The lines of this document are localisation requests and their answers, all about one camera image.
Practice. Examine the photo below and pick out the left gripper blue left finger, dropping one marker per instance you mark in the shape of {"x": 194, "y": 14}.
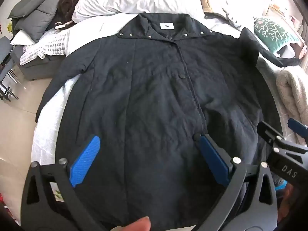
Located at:
{"x": 82, "y": 159}

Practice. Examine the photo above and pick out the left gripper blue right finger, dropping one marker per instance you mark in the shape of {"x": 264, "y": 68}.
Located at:
{"x": 217, "y": 159}

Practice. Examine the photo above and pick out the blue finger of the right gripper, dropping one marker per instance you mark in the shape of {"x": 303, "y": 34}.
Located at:
{"x": 267, "y": 133}
{"x": 299, "y": 128}

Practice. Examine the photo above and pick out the black quilted coat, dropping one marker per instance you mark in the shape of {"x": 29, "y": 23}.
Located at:
{"x": 145, "y": 92}

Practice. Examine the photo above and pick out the person's right hand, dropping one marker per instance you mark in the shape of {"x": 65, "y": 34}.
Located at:
{"x": 290, "y": 195}

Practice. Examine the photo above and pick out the person's left hand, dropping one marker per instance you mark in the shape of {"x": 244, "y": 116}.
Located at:
{"x": 142, "y": 224}

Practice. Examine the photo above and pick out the cream fleece blanket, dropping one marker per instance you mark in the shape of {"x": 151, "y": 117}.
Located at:
{"x": 291, "y": 83}

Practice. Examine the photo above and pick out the green coral pattern cushion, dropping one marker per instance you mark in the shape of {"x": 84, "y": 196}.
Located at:
{"x": 274, "y": 33}

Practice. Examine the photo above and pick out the bookshelf with books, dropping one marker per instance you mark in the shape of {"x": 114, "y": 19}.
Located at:
{"x": 290, "y": 15}

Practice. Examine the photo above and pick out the dark grey bed base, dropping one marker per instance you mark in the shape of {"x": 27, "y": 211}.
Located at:
{"x": 37, "y": 68}

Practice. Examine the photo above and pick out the grey folding chair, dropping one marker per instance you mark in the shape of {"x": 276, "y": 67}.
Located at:
{"x": 7, "y": 65}

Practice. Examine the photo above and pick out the grey plaid sheet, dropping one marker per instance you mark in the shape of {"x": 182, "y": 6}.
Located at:
{"x": 52, "y": 43}

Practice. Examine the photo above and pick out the white patterned pillow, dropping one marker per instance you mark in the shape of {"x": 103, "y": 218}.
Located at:
{"x": 240, "y": 13}

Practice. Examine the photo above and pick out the light grey checked duvet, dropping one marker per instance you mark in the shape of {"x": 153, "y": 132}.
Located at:
{"x": 46, "y": 131}

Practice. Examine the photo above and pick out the grey padded quilt pile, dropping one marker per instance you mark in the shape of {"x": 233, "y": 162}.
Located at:
{"x": 33, "y": 16}

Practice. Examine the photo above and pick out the dark brown plush garment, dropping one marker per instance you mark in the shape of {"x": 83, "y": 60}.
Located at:
{"x": 63, "y": 17}

